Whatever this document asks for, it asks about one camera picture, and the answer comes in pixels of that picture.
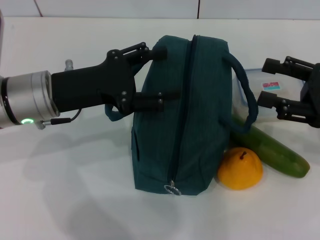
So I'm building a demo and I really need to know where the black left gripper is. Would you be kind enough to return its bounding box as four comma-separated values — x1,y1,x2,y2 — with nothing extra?
50,41,181,116

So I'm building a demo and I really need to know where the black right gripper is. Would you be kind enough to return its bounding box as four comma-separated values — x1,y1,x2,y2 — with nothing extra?
257,56,320,129

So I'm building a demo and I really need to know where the clear plastic food container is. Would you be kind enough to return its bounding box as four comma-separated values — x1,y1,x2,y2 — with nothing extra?
232,67,310,124

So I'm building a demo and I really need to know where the dark teal insulated lunch bag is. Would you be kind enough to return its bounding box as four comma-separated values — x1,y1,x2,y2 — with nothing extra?
104,34,259,197

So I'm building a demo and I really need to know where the green cucumber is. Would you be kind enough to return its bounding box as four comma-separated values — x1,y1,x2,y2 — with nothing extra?
228,113,311,179

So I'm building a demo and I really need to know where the orange yellow pear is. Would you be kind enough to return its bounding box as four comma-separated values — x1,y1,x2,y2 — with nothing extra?
216,146,264,191

